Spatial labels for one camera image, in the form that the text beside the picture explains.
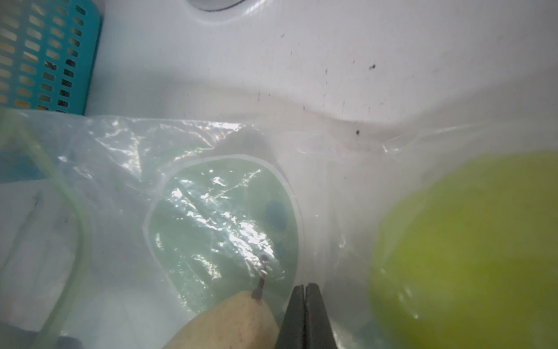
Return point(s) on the teal plastic basket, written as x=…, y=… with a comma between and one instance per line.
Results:
x=48, y=49

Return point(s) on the zip-top bag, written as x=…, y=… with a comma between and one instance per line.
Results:
x=116, y=232

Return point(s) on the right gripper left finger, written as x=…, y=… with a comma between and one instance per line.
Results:
x=292, y=330

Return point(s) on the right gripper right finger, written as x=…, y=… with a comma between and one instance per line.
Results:
x=318, y=332

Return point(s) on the chrome glass holder stand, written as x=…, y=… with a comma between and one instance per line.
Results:
x=214, y=5

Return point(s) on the cream pear bag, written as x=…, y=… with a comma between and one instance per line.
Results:
x=241, y=321

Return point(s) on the green pear bag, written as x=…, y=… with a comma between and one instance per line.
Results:
x=471, y=261

